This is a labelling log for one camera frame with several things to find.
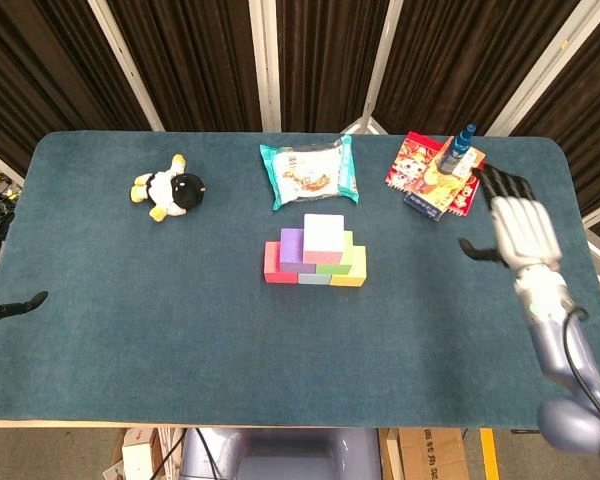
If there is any teal white snack bag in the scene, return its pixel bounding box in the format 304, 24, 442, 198
258, 133, 360, 212

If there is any wooden board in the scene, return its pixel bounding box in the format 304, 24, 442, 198
383, 428, 406, 480

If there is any red foam cube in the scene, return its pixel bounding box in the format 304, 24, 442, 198
263, 241, 300, 285

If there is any yellow foam cube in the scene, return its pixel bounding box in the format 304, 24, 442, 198
329, 244, 368, 288

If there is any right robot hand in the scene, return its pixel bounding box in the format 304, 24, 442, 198
458, 163, 564, 274

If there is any black white plush penguin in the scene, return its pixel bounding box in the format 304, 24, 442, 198
129, 153, 207, 224

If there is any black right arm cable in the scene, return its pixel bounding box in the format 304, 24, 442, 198
562, 307, 600, 416

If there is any purple foam cube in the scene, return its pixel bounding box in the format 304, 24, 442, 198
278, 227, 317, 274

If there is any blue spray bottle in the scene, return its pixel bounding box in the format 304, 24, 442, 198
435, 123, 478, 176

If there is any grey robot torso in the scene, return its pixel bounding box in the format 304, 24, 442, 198
179, 427, 384, 480

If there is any teal felt table mat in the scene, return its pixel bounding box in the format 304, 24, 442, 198
0, 130, 600, 430

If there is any red cartoon snack packet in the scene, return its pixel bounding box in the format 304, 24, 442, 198
383, 130, 487, 220

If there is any brown cardboard box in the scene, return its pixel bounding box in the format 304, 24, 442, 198
397, 428, 471, 480

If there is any pink foam cube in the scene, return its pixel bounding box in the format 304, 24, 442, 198
302, 213, 346, 265

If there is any green foam cube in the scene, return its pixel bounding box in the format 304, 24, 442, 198
314, 229, 355, 275

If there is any yellow blue snack box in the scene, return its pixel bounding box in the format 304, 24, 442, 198
403, 135, 487, 222

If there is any black torso cable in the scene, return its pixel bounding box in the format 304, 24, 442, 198
193, 427, 219, 480
152, 429, 187, 480

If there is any white cardboard box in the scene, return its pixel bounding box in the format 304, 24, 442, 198
121, 428, 161, 480

